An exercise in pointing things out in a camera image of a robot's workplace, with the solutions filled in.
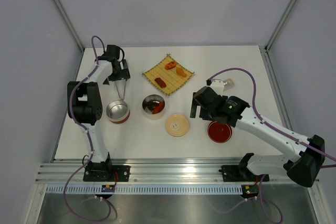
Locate metal serving tongs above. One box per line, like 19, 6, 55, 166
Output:
114, 79, 127, 101

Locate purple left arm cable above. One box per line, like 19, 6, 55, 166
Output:
64, 35, 118, 221

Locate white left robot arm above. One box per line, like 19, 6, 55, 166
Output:
67, 45, 130, 183

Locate left aluminium frame post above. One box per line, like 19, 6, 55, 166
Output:
51, 0, 85, 53

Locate red round lid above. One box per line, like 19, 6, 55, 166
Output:
207, 122, 233, 143

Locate dark red meat slice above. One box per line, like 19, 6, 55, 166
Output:
154, 77, 166, 88

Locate woven bamboo tray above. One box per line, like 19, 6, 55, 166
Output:
142, 54, 195, 97

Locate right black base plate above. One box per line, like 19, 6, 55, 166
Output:
218, 165, 262, 182

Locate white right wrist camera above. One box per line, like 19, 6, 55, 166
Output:
206, 79, 225, 95

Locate red-based steel lunch container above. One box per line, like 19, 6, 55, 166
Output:
106, 100, 130, 124

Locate orange fried chicken piece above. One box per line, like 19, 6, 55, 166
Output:
176, 68, 187, 78

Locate aluminium mounting rail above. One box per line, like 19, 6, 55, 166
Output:
35, 157, 297, 185

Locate red sausage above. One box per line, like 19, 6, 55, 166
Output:
152, 102, 165, 114

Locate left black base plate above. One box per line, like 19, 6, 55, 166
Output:
83, 165, 130, 182

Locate white slotted cable duct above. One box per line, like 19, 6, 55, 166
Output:
46, 184, 243, 195

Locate right aluminium frame post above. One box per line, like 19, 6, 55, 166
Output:
264, 0, 299, 53

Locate beige steel lunch container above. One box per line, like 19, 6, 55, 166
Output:
142, 94, 165, 120

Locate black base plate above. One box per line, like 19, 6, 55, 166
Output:
83, 165, 130, 182
218, 165, 262, 182

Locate aluminium frame post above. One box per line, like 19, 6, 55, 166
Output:
51, 0, 85, 53
264, 0, 299, 53

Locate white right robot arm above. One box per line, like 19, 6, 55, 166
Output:
190, 86, 325, 187

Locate orange spotted food piece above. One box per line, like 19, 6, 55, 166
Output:
165, 61, 177, 70

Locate cream round lid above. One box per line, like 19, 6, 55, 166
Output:
165, 114, 190, 137

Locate black sea cucumber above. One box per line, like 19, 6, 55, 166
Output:
142, 100, 158, 114

